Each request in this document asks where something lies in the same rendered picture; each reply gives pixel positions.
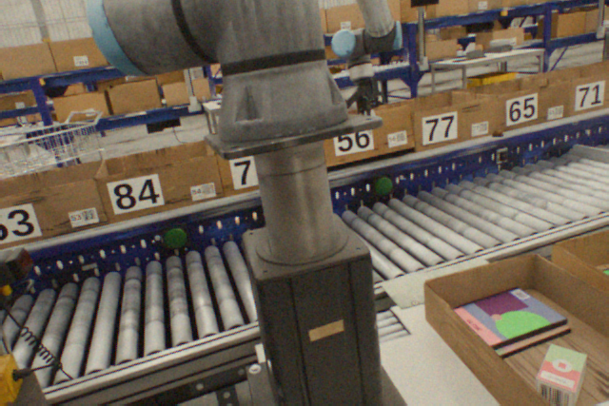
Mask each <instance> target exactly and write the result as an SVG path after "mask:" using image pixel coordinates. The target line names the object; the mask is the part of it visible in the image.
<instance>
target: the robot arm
mask: <svg viewBox="0 0 609 406"><path fill-rule="evenodd" d="M357 3H358V7H359V9H360V12H361V14H362V17H363V20H364V22H365V25H366V28H361V29H353V30H352V31H350V30H346V29H344V30H340V31H338V32H337V33H336V34H335V35H334V37H333V39H332V49H333V51H334V52H335V53H336V54H337V56H338V57H340V58H344V59H345V60H346V65H347V69H348V74H349V79H351V81H354V86H359V87H358V88H357V89H356V90H355V91H354V92H353V93H352V94H350V95H349V96H348V97H347V98H346V99H344V97H343V96H342V94H341V92H340V91H339V89H338V87H337V85H336V83H335V80H334V78H333V76H332V74H331V72H330V70H329V68H328V65H327V61H326V53H325V45H324V33H323V24H322V17H321V11H320V10H319V9H320V2H318V0H88V1H87V18H88V25H89V26H90V28H91V29H92V33H91V34H92V37H93V40H94V42H95V44H96V46H97V48H98V49H99V50H101V52H102V53H103V54H104V56H105V57H106V58H107V59H108V61H109V63H110V64H111V65H112V66H114V67H115V68H117V69H119V70H120V71H121V72H124V73H125V74H127V75H130V76H155V75H157V74H162V73H167V72H172V71H178V70H183V69H189V68H198V67H204V66H209V65H215V64H220V69H221V73H222V78H223V91H222V98H221V104H220V112H219V119H218V130H219V135H220V139H221V141H223V142H231V143H239V142H254V141H263V140H271V138H278V137H284V136H289V135H296V134H301V133H306V132H309V131H314V130H318V129H322V128H327V127H330V126H335V125H337V124H340V123H342V122H344V121H346V120H347V119H348V116H347V109H348V108H349V107H350V106H352V104H353V103H354V102H356V103H357V109H358V115H362V114H364V116H371V117H377V116H375V115H374V110H373V109H372V108H375V107H378V106H382V105H384V101H378V99H379V97H378V96H381V95H382V98H383V93H382V92H379V89H378V83H377V78H376V77H371V76H373V75H374V74H373V69H372V65H371V61H370V55H369V54H370V53H376V52H384V51H390V50H391V51H392V50H394V49H399V48H400V47H401V43H402V32H401V24H400V22H399V21H395V22H394V19H393V18H392V15H391V12H390V9H389V6H388V3H387V0H357ZM364 110H365V112H363V111H364Z"/></svg>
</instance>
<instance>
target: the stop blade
mask: <svg viewBox="0 0 609 406"><path fill-rule="evenodd" d="M458 186H459V187H461V188H465V189H467V190H469V191H472V192H474V193H477V194H479V195H481V196H484V197H485V198H489V199H491V200H494V202H496V203H500V204H502V205H505V206H507V207H510V208H513V209H515V210H518V211H520V212H522V213H524V214H526V215H529V216H531V217H534V218H537V219H540V220H542V221H544V222H548V223H551V224H553V225H554V226H556V227H557V228H558V223H557V222H552V221H550V220H547V219H545V218H543V217H541V216H538V215H536V214H533V213H530V212H528V211H525V210H523V209H520V208H518V207H516V206H514V205H510V204H508V203H504V202H501V200H499V199H496V198H494V197H491V196H489V195H486V194H483V193H481V192H479V191H477V190H474V189H472V188H469V187H467V186H464V185H461V184H458Z"/></svg>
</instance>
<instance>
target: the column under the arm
mask: <svg viewBox="0 0 609 406"><path fill-rule="evenodd" d="M333 216H334V222H335V228H336V236H337V243H336V245H335V246H334V247H333V248H332V249H330V250H329V251H327V252H325V253H323V254H320V255H317V256H313V257H309V258H304V259H283V258H279V257H277V256H275V255H273V254H272V252H271V248H270V242H269V237H268V232H267V227H263V228H257V229H253V230H249V231H246V232H245V233H244V234H243V235H242V242H243V247H244V251H245V256H246V266H247V271H248V275H249V280H250V286H251V292H252V297H253V301H254V306H255V311H256V316H257V321H258V326H259V331H260V336H261V340H262V341H263V347H264V352H265V361H263V362H259V363H255V364H252V365H248V366H246V375H247V380H248V385H249V390H250V394H251V400H252V405H253V406H408V405H407V403H406V401H405V400H404V398H403V396H401V395H400V392H399V391H398V389H397V387H396V386H395V384H394V383H393V381H392V380H391V378H390V376H389V375H388V373H387V372H386V371H385V369H384V367H383V365H382V356H381V345H380V334H379V326H377V312H376V301H375V291H374V280H373V270H372V259H371V253H370V249H369V248H368V247H367V246H366V245H365V243H364V242H363V241H362V240H361V239H360V238H359V237H358V236H357V235H356V234H355V233H354V231H352V230H351V229H350V228H349V227H348V226H347V225H346V224H345V223H344V221H343V220H342V219H341V218H340V217H339V216H338V215H337V214H335V213H333Z"/></svg>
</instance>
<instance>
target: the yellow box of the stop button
mask: <svg viewBox="0 0 609 406"><path fill-rule="evenodd" d="M51 366H56V362H55V363H51V364H48V365H44V366H41V367H37V368H34V369H30V368H29V367H26V368H23V369H19V370H18V368H17V365H16V363H15V361H14V358H13V356H12V355H11V354H9V355H6V356H3V357H0V406H10V405H13V403H14V400H15V399H16V398H17V395H18V393H19V390H20V388H21V385H22V383H23V380H22V377H27V376H29V375H30V374H31V373H32V372H34V371H38V370H41V369H45V368H48V367H51Z"/></svg>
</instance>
